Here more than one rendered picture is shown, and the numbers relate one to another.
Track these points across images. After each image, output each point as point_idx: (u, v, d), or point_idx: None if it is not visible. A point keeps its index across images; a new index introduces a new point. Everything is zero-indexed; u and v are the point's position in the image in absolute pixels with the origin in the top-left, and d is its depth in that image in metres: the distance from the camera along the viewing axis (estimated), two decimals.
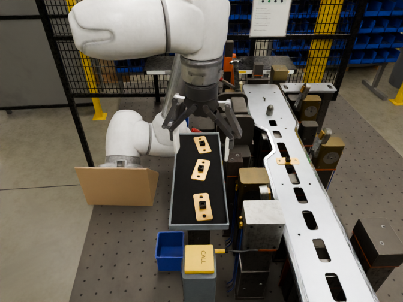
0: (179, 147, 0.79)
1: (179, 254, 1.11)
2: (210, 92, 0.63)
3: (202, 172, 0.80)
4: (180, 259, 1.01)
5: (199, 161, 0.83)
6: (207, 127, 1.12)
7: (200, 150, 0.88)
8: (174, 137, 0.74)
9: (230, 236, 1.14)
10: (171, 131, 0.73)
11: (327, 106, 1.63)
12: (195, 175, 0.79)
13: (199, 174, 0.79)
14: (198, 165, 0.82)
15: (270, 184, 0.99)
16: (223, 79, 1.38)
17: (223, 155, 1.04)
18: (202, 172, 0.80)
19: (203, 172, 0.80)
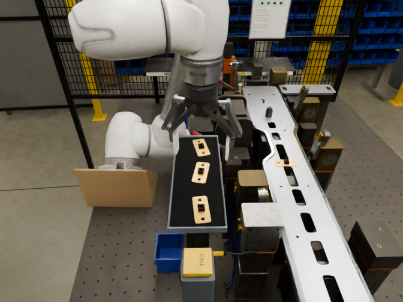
0: (179, 148, 0.79)
1: (178, 256, 1.12)
2: (210, 92, 0.63)
3: (202, 175, 0.80)
4: (180, 260, 1.02)
5: (198, 164, 0.84)
6: (207, 129, 1.13)
7: (199, 152, 0.88)
8: (174, 138, 0.74)
9: (229, 238, 1.15)
10: (171, 132, 0.73)
11: (325, 108, 1.64)
12: (196, 178, 0.79)
13: (200, 177, 0.80)
14: (197, 168, 0.83)
15: (269, 186, 0.99)
16: (223, 81, 1.38)
17: (222, 157, 1.04)
18: (202, 175, 0.80)
19: (203, 175, 0.80)
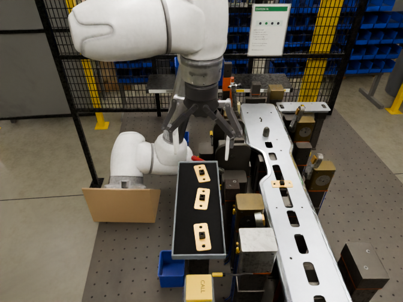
0: (179, 148, 0.79)
1: (180, 271, 1.18)
2: (210, 92, 0.63)
3: (204, 201, 0.87)
4: (182, 277, 1.08)
5: (200, 190, 0.91)
6: (207, 151, 1.19)
7: (200, 178, 0.95)
8: (174, 138, 0.74)
9: (228, 254, 1.21)
10: (171, 132, 0.73)
11: (321, 124, 1.70)
12: (198, 204, 0.86)
13: (201, 204, 0.87)
14: (199, 195, 0.89)
15: (265, 207, 1.06)
16: None
17: (221, 180, 1.11)
18: (204, 201, 0.87)
19: (204, 201, 0.87)
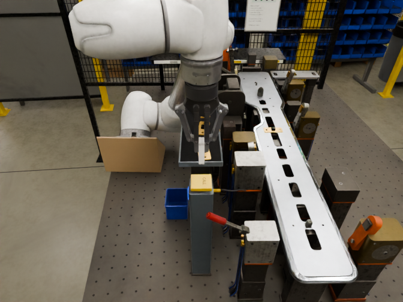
0: None
1: None
2: (213, 91, 0.63)
3: None
4: (185, 207, 1.25)
5: (201, 123, 1.07)
6: None
7: None
8: (200, 148, 0.74)
9: (226, 194, 1.38)
10: (198, 142, 0.73)
11: (311, 91, 1.87)
12: (200, 132, 1.03)
13: (202, 131, 1.03)
14: (201, 125, 1.06)
15: (258, 146, 1.22)
16: None
17: None
18: None
19: None
